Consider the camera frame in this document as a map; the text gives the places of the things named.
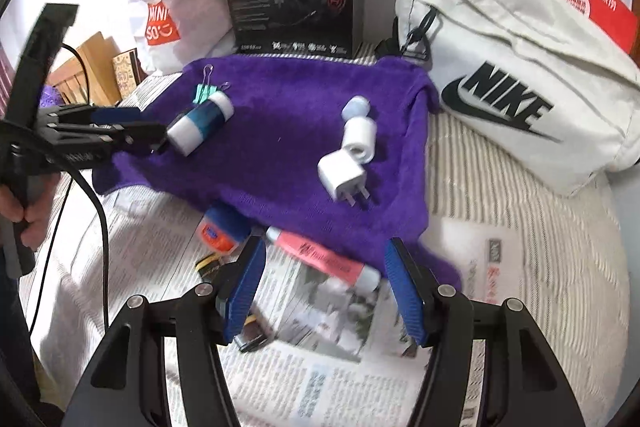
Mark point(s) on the orange capped glue tube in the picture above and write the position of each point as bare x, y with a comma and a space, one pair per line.
220, 232

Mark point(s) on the person's left hand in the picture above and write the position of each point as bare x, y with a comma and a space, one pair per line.
42, 222

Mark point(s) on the white waist bag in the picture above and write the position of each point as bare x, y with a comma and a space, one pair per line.
500, 37

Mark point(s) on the small pale blue cap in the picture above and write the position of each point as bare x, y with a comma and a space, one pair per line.
355, 107

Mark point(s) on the blue and white bottle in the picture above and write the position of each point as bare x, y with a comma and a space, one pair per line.
200, 124

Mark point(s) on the pink highlighter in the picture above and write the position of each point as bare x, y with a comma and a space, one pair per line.
325, 259

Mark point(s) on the dark cloth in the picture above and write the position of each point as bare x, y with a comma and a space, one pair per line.
386, 48

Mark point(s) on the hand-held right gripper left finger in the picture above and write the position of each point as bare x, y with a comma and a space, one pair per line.
245, 287

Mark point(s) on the person's left forearm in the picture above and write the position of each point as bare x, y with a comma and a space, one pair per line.
17, 332

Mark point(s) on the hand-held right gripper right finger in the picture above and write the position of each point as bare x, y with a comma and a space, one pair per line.
407, 297

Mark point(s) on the patterned notebook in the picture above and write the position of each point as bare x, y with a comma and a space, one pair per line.
125, 72

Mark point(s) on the newspaper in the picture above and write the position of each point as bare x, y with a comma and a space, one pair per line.
320, 387

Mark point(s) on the black and gold utility knife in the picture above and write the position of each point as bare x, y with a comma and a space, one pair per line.
207, 268

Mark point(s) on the white plastic shopping bag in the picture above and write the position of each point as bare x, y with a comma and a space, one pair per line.
195, 22

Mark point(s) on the white charger plug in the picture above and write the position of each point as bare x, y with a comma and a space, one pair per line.
340, 172

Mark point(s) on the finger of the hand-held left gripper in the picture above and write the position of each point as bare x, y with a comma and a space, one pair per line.
117, 116
135, 138

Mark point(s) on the purple towel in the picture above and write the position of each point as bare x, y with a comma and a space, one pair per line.
280, 167

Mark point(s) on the wooden chair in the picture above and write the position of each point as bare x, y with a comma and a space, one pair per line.
85, 77

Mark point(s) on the teal binder clip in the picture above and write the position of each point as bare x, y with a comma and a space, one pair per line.
202, 93

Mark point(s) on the white roll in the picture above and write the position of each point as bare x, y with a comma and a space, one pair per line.
361, 134

